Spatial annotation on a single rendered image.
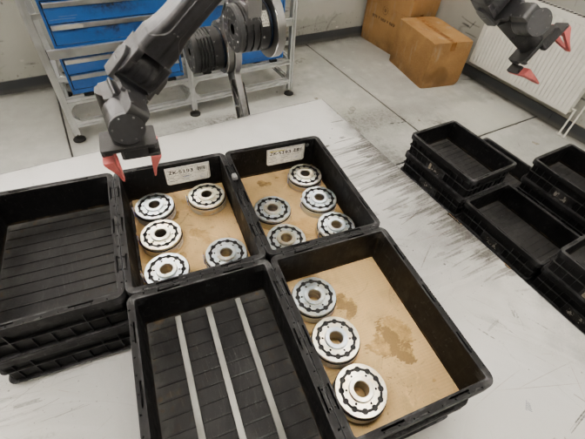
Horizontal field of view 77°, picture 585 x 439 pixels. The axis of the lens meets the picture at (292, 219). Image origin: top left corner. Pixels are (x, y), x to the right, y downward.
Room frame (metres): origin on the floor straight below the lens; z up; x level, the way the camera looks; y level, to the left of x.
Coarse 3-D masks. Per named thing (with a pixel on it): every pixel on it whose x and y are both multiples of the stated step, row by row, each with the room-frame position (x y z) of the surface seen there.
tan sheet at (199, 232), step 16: (176, 192) 0.77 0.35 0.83; (176, 208) 0.70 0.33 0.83; (224, 208) 0.72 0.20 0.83; (192, 224) 0.65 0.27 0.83; (208, 224) 0.66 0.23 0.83; (224, 224) 0.66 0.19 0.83; (192, 240) 0.59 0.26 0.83; (208, 240) 0.60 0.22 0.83; (240, 240) 0.61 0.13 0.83; (144, 256) 0.53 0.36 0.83; (192, 256) 0.54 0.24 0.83; (144, 272) 0.48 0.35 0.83
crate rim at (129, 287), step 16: (176, 160) 0.79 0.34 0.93; (192, 160) 0.80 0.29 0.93; (224, 160) 0.81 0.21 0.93; (240, 192) 0.69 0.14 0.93; (240, 208) 0.64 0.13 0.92; (256, 240) 0.53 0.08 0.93; (128, 256) 0.46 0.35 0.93; (256, 256) 0.49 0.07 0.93; (128, 272) 0.42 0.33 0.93; (192, 272) 0.43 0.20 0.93; (208, 272) 0.44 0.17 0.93; (128, 288) 0.38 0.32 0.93; (144, 288) 0.38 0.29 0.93
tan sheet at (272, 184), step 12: (252, 180) 0.85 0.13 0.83; (264, 180) 0.85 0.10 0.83; (276, 180) 0.86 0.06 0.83; (252, 192) 0.80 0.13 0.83; (264, 192) 0.80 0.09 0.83; (276, 192) 0.81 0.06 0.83; (288, 192) 0.81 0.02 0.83; (300, 192) 0.81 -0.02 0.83; (252, 204) 0.75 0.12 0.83; (336, 204) 0.78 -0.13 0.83; (300, 216) 0.72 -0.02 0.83; (264, 228) 0.66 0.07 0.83; (300, 228) 0.67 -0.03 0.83; (312, 228) 0.68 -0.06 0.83
